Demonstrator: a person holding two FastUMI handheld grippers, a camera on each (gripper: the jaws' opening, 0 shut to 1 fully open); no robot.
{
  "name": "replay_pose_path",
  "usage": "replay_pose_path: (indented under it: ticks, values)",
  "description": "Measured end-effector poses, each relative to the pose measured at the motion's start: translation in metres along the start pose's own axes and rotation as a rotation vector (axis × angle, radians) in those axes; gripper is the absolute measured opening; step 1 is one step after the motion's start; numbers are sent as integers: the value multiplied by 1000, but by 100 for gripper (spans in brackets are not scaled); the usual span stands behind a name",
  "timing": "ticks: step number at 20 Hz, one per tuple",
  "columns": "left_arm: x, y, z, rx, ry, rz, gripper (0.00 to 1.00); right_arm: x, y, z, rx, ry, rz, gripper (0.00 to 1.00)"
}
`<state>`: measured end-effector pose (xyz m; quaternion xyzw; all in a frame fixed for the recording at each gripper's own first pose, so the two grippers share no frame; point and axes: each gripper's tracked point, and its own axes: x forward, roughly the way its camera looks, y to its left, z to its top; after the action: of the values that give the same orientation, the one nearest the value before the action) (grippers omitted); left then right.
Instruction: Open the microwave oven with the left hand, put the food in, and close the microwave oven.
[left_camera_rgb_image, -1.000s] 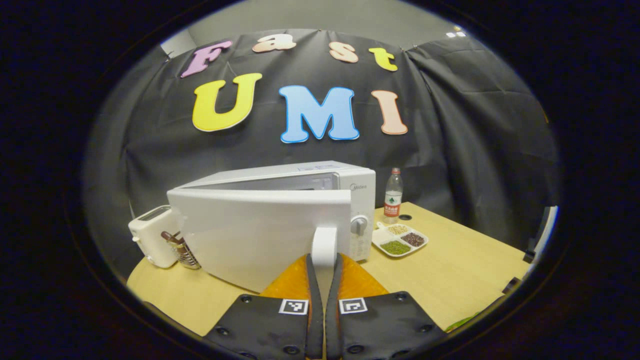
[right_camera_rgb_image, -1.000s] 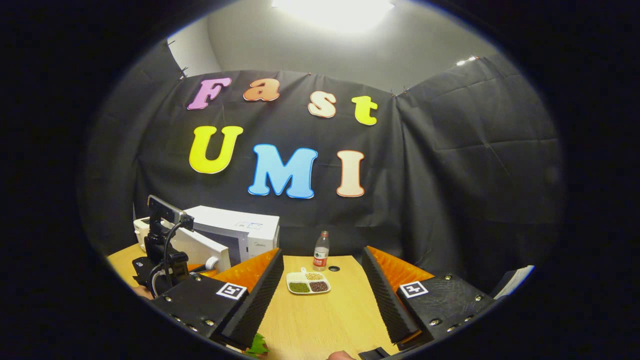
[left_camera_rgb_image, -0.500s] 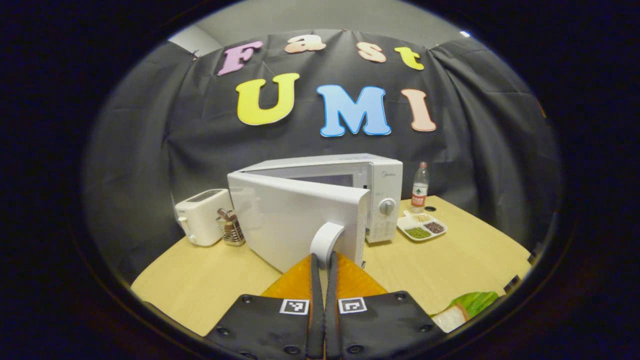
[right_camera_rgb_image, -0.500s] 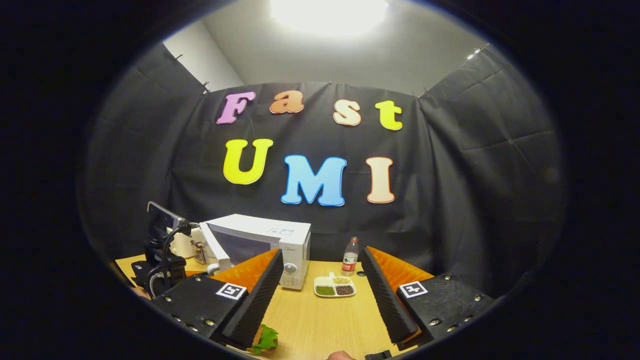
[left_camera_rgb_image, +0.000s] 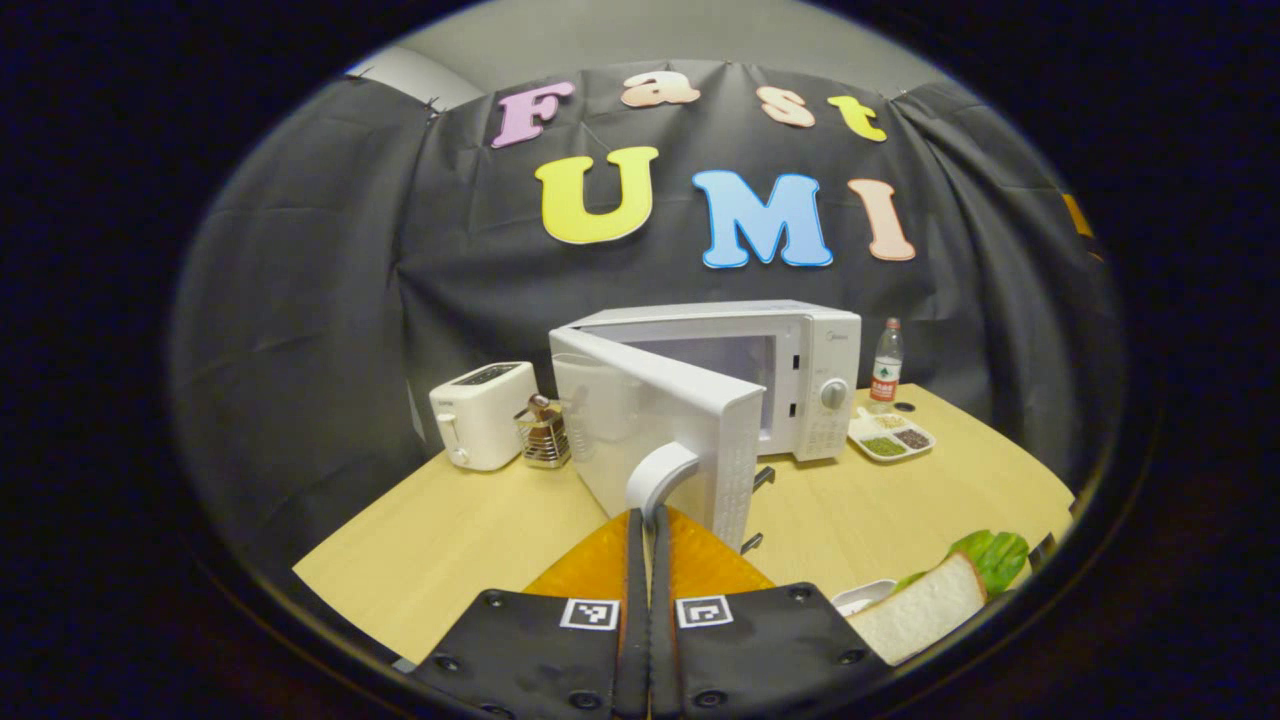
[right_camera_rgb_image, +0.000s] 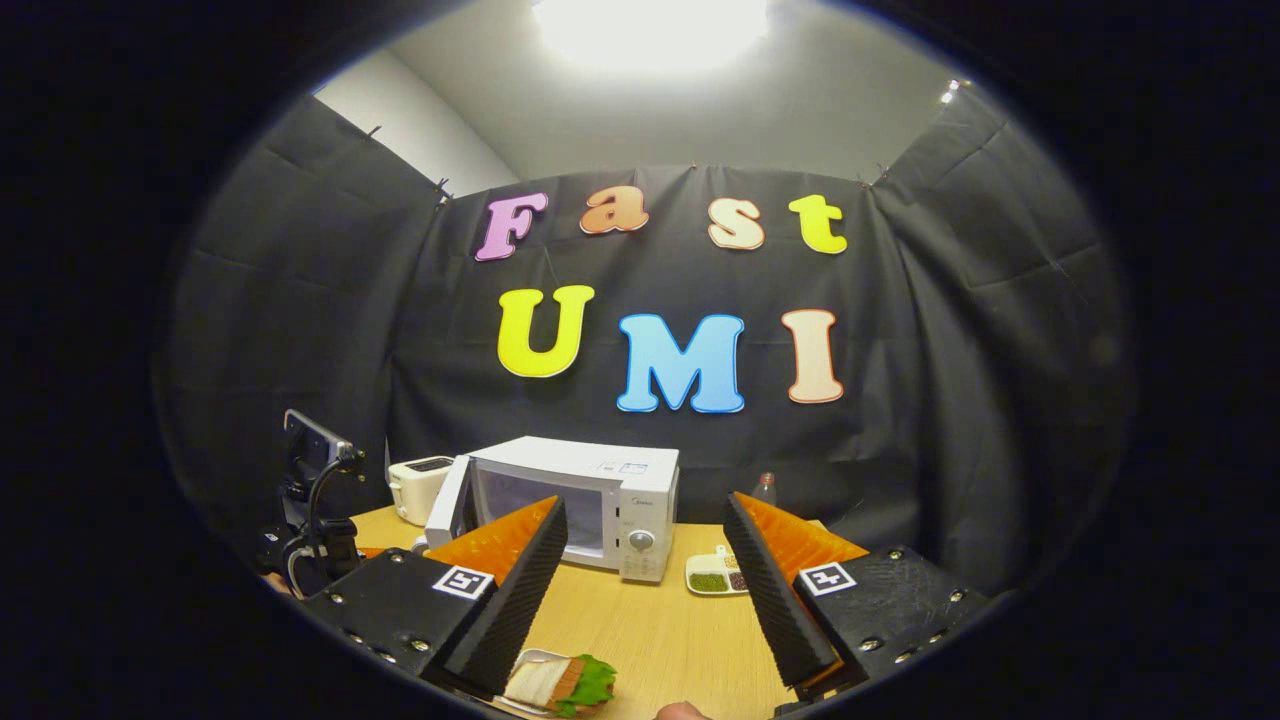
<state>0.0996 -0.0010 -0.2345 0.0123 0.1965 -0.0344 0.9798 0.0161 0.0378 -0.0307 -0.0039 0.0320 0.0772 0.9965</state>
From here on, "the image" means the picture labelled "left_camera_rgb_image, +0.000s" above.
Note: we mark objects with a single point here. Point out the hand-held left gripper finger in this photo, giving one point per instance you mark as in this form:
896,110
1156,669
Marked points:
635,600
660,600

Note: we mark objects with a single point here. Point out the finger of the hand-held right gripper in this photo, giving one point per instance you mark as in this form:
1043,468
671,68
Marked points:
1077,218

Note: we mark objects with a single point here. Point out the red label water bottle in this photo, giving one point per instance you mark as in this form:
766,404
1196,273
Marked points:
885,375

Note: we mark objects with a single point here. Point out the small white plate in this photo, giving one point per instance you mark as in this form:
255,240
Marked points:
860,597

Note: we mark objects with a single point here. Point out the white microwave oven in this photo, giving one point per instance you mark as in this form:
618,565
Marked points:
810,350

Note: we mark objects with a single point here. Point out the white divided dish of beans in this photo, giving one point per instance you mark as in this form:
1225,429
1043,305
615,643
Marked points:
890,445

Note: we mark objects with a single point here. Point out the white toaster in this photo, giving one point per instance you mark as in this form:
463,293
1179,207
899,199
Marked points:
480,420

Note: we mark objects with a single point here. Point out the toast and lettuce sandwich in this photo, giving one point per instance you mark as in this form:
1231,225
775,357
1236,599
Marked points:
920,610

